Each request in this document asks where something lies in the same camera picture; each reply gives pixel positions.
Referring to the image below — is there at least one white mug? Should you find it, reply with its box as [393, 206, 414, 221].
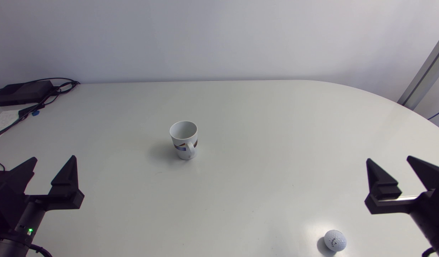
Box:
[169, 121, 198, 160]

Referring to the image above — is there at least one white golf ball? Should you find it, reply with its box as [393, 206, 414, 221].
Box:
[324, 230, 347, 252]

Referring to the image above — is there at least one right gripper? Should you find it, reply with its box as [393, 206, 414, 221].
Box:
[364, 156, 439, 250]

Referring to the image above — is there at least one black power brick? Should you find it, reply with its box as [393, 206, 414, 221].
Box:
[0, 80, 55, 107]

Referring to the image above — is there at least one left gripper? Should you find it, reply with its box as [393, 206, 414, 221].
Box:
[0, 155, 85, 240]

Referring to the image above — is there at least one white paper sheet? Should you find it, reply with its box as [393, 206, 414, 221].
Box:
[0, 110, 19, 137]

